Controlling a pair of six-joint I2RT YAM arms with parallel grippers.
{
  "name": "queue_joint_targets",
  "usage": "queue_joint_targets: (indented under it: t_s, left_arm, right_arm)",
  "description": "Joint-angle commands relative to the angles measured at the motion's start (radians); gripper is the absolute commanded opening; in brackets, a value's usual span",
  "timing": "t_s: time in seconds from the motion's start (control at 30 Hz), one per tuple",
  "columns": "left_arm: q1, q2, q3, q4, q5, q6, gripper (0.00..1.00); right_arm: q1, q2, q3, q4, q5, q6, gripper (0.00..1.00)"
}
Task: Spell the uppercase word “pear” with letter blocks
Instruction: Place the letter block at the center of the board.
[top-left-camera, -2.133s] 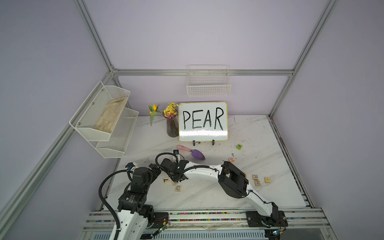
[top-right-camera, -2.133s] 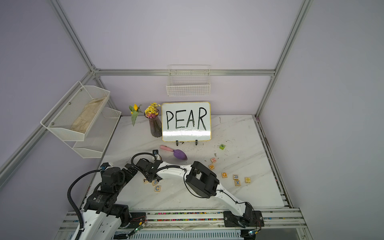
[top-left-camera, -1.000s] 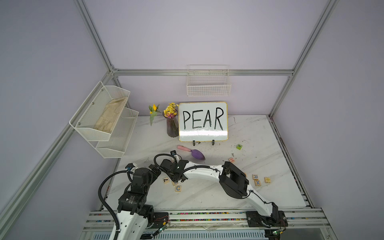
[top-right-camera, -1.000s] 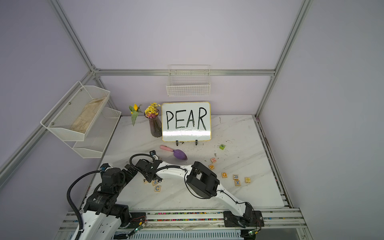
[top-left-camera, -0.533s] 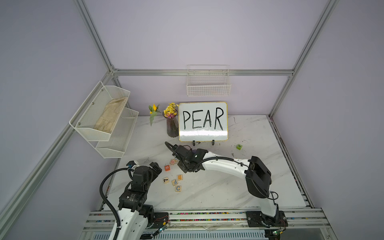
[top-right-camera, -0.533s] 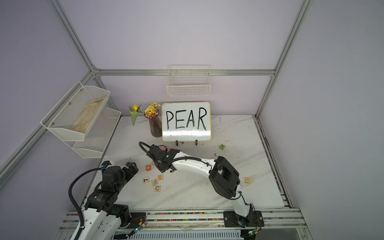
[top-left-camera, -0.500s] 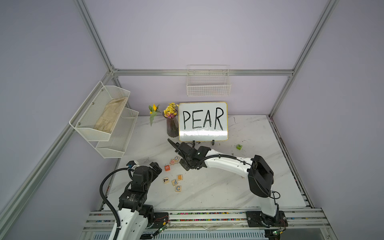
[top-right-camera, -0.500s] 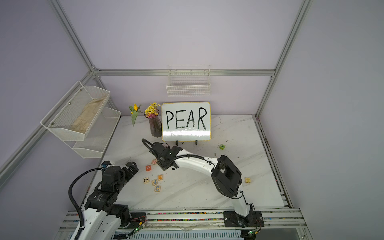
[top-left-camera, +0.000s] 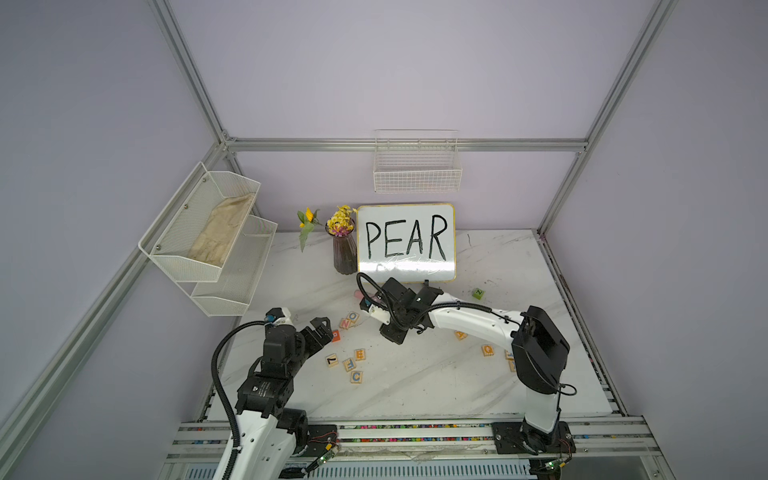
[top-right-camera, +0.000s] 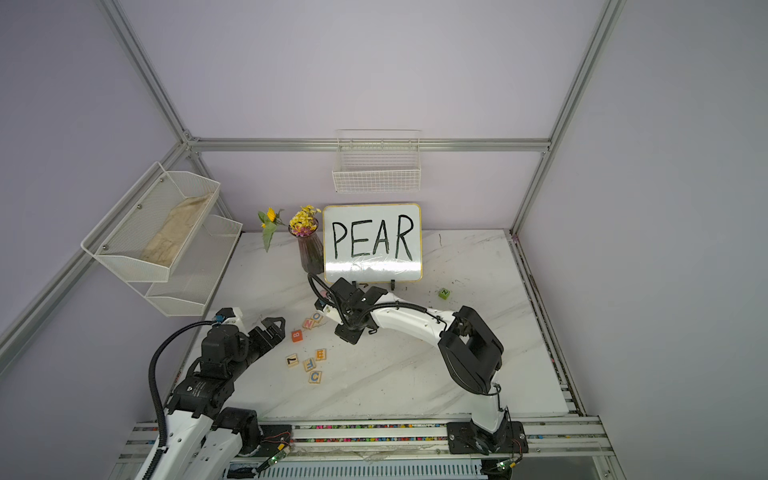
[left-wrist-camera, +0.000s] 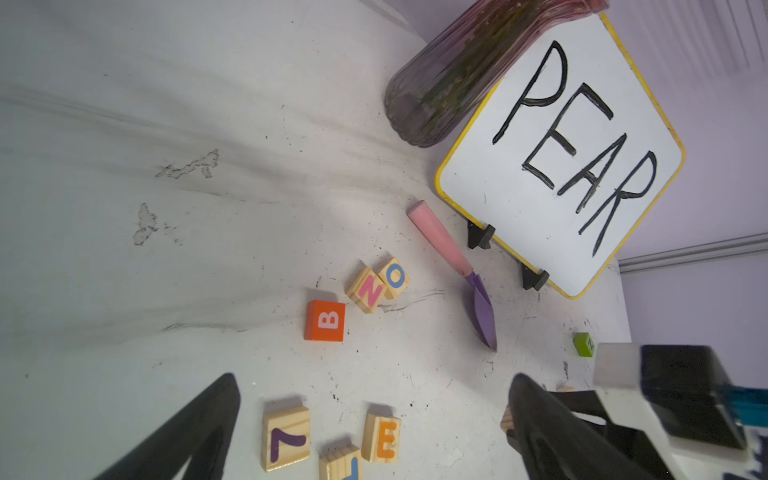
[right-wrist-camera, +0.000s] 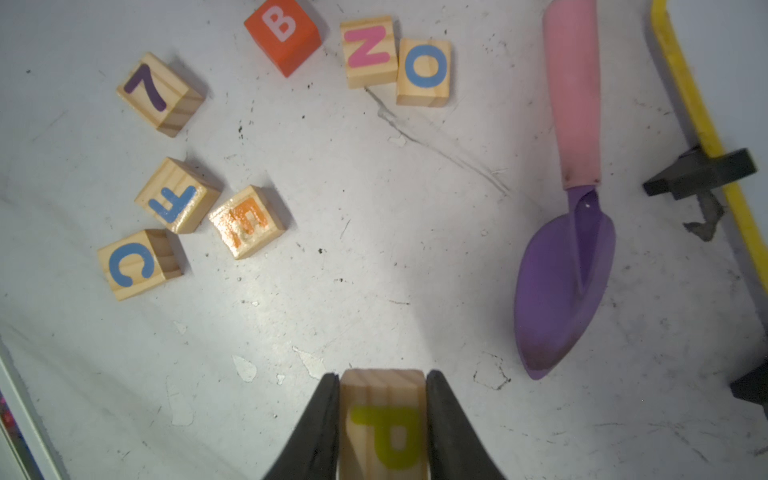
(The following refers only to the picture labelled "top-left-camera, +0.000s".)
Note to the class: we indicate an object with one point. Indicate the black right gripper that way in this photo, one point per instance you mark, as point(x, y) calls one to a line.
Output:
point(399, 324)

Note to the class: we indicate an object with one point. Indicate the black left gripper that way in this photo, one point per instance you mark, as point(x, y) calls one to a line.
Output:
point(323, 333)

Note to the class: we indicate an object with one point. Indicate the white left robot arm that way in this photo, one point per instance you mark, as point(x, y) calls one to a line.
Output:
point(265, 432)

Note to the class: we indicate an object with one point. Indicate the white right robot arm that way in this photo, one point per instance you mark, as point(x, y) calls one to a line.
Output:
point(538, 349)

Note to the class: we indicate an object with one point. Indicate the wooden letter F block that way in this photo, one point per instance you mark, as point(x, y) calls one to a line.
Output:
point(349, 364)

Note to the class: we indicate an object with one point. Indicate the wooden letter X block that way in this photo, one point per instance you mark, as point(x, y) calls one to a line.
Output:
point(511, 361)

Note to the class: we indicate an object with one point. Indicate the wooden number 7 block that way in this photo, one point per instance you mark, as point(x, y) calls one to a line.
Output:
point(332, 360)

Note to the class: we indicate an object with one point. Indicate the yellow framed whiteboard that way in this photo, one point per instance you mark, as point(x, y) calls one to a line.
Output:
point(407, 242)

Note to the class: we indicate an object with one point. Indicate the ribbed glass vase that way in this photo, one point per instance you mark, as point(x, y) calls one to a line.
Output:
point(345, 254)

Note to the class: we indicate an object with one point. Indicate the yellow flower bouquet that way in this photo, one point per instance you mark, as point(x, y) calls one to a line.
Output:
point(342, 222)

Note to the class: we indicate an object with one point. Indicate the loose yellow flower stem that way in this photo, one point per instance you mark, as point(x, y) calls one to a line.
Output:
point(309, 222)

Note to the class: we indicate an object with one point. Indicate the beige cloth in shelf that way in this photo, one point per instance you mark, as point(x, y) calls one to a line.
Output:
point(213, 244)

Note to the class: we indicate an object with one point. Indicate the white mesh double shelf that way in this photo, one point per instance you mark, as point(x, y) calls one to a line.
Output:
point(225, 291)

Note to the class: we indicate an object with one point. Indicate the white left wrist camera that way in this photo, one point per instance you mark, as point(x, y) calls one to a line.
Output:
point(278, 316)

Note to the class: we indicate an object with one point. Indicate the white wire wall basket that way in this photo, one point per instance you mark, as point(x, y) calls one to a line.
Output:
point(416, 161)

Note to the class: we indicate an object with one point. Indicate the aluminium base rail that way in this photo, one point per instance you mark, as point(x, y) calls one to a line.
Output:
point(611, 447)

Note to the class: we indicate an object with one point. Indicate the aluminium cage frame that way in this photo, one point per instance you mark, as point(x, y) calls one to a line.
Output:
point(36, 407)

